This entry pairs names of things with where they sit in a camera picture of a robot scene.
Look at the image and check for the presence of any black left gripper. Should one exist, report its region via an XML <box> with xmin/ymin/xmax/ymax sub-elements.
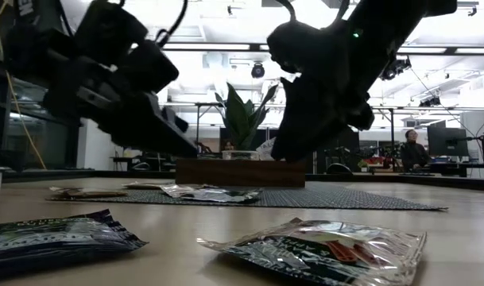
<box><xmin>45</xmin><ymin>39</ymin><xmax>198</xmax><ymax>157</ymax></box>

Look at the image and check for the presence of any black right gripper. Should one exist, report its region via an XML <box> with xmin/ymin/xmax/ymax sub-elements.
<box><xmin>271</xmin><ymin>24</ymin><xmax>376</xmax><ymax>162</ymax></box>

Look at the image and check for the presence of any blue blackcurrant tea sachet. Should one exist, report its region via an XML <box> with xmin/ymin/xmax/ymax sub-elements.
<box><xmin>185</xmin><ymin>187</ymin><xmax>263</xmax><ymax>205</ymax></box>
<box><xmin>0</xmin><ymin>209</ymin><xmax>149</xmax><ymax>275</ymax></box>

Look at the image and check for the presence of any clear foil packet front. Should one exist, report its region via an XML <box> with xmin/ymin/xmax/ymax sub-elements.
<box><xmin>196</xmin><ymin>217</ymin><xmax>428</xmax><ymax>286</ymax></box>

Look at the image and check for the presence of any black office chair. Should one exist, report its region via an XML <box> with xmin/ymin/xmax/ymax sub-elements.
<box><xmin>327</xmin><ymin>162</ymin><xmax>353</xmax><ymax>175</ymax></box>

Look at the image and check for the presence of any snake plant in white pot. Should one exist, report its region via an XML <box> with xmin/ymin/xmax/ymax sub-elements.
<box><xmin>214</xmin><ymin>82</ymin><xmax>279</xmax><ymax>161</ymax></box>

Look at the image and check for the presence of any grey woven placemat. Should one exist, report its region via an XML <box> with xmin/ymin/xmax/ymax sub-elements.
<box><xmin>46</xmin><ymin>186</ymin><xmax>449</xmax><ymax>211</ymax></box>

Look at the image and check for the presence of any brown wooden compartment tray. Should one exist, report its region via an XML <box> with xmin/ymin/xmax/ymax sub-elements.
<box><xmin>175</xmin><ymin>157</ymin><xmax>307</xmax><ymax>188</ymax></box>

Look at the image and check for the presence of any black computer monitor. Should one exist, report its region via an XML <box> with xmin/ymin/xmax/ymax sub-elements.
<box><xmin>426</xmin><ymin>126</ymin><xmax>470</xmax><ymax>157</ymax></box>

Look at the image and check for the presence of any black overhead camera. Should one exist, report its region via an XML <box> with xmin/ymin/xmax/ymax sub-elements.
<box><xmin>250</xmin><ymin>61</ymin><xmax>266</xmax><ymax>79</ymax></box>

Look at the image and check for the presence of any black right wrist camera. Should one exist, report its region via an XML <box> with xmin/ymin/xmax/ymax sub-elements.
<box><xmin>266</xmin><ymin>20</ymin><xmax>306</xmax><ymax>75</ymax></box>

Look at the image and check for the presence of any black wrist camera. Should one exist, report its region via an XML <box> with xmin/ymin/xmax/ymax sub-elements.
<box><xmin>266</xmin><ymin>20</ymin><xmax>306</xmax><ymax>75</ymax></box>
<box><xmin>74</xmin><ymin>2</ymin><xmax>149</xmax><ymax>67</ymax></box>

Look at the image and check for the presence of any black camera on mount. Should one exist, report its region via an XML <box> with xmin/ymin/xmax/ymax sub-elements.
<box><xmin>378</xmin><ymin>55</ymin><xmax>412</xmax><ymax>82</ymax></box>

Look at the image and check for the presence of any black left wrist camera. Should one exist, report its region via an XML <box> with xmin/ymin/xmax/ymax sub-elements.
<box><xmin>74</xmin><ymin>2</ymin><xmax>149</xmax><ymax>67</ymax></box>

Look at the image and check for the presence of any yellow hanging cord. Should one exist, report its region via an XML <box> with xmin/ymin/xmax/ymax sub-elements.
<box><xmin>0</xmin><ymin>0</ymin><xmax>48</xmax><ymax>171</ymax></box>

